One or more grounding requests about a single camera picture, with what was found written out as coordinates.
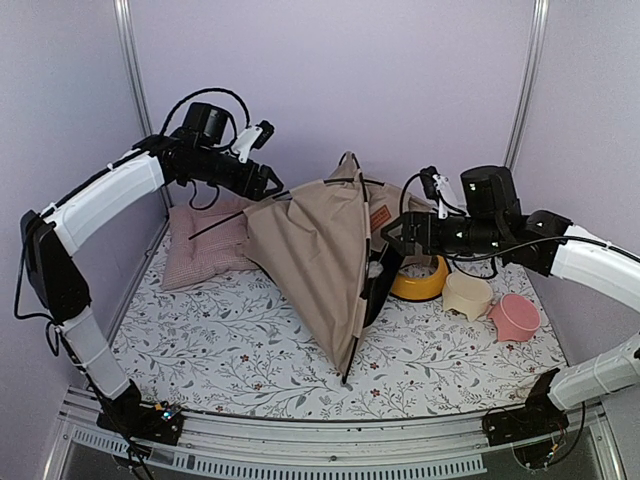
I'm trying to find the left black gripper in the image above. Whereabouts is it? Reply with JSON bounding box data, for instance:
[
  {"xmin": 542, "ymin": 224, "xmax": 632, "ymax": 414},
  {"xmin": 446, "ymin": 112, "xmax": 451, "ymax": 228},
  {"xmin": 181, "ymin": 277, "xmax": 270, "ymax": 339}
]
[{"xmin": 184, "ymin": 145, "xmax": 284, "ymax": 200}]

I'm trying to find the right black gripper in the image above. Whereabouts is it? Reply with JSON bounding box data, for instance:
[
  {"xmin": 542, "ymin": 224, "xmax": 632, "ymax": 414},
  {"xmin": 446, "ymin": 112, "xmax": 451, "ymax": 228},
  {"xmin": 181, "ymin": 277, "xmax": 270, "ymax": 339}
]
[{"xmin": 381, "ymin": 210, "xmax": 505, "ymax": 255}]

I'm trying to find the black tent pole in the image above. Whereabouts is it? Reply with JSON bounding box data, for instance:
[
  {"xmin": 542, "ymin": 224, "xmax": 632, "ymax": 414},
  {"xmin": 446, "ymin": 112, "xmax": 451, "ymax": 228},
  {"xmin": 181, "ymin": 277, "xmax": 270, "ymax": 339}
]
[
  {"xmin": 339, "ymin": 151, "xmax": 371, "ymax": 386},
  {"xmin": 188, "ymin": 177, "xmax": 385, "ymax": 240}
]

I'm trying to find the beige fabric pet tent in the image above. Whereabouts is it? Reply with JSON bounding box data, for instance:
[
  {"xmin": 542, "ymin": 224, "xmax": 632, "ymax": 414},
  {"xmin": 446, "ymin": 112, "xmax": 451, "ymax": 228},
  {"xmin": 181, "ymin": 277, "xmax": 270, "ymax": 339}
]
[{"xmin": 244, "ymin": 161, "xmax": 432, "ymax": 375}]

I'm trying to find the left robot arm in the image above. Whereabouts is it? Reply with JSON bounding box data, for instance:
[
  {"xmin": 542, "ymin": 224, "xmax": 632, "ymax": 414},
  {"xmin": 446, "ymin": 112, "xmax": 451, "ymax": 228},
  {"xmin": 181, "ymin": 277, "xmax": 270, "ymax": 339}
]
[{"xmin": 18, "ymin": 102, "xmax": 282, "ymax": 445}]

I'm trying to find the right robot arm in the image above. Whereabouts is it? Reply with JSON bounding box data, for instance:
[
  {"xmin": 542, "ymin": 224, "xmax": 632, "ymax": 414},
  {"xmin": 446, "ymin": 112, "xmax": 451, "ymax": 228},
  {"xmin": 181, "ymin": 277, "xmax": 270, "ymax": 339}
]
[{"xmin": 381, "ymin": 165, "xmax": 639, "ymax": 446}]

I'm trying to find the yellow pet bowl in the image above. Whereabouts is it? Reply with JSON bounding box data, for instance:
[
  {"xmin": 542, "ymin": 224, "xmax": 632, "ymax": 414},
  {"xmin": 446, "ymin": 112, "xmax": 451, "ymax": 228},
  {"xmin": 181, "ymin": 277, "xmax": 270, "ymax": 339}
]
[{"xmin": 390, "ymin": 255, "xmax": 451, "ymax": 303}]

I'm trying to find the cream pet bowl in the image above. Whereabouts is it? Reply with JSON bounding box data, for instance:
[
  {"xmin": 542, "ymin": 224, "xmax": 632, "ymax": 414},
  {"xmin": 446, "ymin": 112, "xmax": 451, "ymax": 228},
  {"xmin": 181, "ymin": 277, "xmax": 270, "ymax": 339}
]
[{"xmin": 442, "ymin": 271, "xmax": 493, "ymax": 322}]

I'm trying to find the pink pet bowl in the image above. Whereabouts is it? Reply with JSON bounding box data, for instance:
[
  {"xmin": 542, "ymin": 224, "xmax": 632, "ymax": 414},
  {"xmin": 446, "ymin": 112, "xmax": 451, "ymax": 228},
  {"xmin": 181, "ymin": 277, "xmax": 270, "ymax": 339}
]
[{"xmin": 488, "ymin": 293, "xmax": 541, "ymax": 342}]

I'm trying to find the pink checkered cushion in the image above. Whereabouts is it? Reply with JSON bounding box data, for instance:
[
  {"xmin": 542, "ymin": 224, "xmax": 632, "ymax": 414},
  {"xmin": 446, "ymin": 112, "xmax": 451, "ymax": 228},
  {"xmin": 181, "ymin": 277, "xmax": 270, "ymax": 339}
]
[{"xmin": 162, "ymin": 198, "xmax": 258, "ymax": 291}]

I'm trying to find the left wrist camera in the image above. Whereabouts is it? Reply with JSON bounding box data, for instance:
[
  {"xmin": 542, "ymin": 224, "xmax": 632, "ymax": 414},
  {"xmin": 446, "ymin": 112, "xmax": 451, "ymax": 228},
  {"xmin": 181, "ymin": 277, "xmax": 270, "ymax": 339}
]
[{"xmin": 231, "ymin": 120, "xmax": 275, "ymax": 163}]

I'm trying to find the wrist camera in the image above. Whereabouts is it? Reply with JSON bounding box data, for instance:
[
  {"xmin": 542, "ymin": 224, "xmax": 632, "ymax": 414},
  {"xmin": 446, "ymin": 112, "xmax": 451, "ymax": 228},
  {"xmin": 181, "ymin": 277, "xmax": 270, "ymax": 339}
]
[
  {"xmin": 231, "ymin": 120, "xmax": 275, "ymax": 163},
  {"xmin": 419, "ymin": 166, "xmax": 466, "ymax": 220}
]

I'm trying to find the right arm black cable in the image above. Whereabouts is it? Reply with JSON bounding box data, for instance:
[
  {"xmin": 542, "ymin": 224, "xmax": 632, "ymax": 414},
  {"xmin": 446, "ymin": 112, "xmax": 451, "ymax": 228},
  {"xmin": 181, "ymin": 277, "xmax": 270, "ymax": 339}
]
[{"xmin": 398, "ymin": 172, "xmax": 436, "ymax": 221}]

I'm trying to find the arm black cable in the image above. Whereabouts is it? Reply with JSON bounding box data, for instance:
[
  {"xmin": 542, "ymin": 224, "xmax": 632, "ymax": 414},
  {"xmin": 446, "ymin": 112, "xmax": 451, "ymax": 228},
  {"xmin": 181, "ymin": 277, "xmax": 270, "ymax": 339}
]
[
  {"xmin": 158, "ymin": 87, "xmax": 252, "ymax": 139},
  {"xmin": 398, "ymin": 172, "xmax": 436, "ymax": 221}
]

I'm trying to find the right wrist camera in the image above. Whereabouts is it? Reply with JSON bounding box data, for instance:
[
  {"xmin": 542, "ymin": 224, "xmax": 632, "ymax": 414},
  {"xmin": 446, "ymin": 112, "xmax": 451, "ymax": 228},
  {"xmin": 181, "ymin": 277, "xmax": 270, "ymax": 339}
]
[{"xmin": 419, "ymin": 166, "xmax": 466, "ymax": 220}]

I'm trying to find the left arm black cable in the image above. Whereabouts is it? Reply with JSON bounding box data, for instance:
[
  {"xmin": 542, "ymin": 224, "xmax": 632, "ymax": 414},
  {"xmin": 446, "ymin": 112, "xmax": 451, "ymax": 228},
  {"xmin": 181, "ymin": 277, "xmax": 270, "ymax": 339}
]
[{"xmin": 158, "ymin": 87, "xmax": 252, "ymax": 139}]

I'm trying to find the front aluminium rail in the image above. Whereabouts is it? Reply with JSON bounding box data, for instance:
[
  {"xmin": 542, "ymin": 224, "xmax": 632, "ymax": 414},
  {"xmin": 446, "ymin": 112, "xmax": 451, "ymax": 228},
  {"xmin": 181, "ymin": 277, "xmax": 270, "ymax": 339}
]
[{"xmin": 43, "ymin": 388, "xmax": 629, "ymax": 479}]

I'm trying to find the left aluminium frame post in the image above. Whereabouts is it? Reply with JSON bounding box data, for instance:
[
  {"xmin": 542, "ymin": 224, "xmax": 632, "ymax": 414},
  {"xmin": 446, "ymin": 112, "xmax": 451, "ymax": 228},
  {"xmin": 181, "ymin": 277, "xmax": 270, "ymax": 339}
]
[{"xmin": 113, "ymin": 0, "xmax": 153, "ymax": 136}]

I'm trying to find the aluminium frame post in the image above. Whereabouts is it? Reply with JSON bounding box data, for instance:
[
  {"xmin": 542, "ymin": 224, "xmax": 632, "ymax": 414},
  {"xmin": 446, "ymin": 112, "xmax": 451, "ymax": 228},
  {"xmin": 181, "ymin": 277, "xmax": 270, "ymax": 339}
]
[
  {"xmin": 113, "ymin": 0, "xmax": 153, "ymax": 136},
  {"xmin": 504, "ymin": 0, "xmax": 550, "ymax": 172}
]

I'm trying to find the right aluminium frame post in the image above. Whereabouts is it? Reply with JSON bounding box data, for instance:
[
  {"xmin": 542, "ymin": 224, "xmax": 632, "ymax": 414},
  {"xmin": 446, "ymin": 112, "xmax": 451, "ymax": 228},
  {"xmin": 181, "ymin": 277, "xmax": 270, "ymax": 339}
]
[{"xmin": 504, "ymin": 0, "xmax": 550, "ymax": 172}]

